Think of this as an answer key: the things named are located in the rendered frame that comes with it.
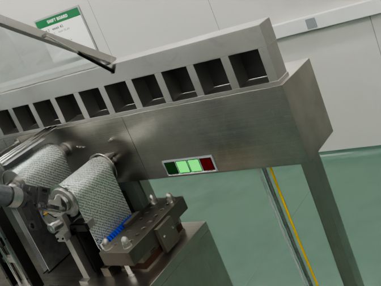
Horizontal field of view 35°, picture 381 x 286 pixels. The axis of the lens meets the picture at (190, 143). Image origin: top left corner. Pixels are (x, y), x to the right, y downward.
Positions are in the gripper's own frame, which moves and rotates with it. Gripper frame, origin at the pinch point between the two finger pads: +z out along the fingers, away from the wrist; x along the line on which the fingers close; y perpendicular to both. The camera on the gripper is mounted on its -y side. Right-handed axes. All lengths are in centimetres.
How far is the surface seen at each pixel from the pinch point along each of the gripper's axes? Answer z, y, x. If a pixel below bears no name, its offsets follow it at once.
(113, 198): 22.8, 7.4, -5.4
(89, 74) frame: 3, 55, -8
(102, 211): 17.0, 1.3, -5.4
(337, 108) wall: 260, 110, 3
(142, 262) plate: 22.8, -18.3, -23.6
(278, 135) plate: 26, 26, -81
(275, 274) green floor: 172, -17, 4
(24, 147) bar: -1.5, 27.3, 24.8
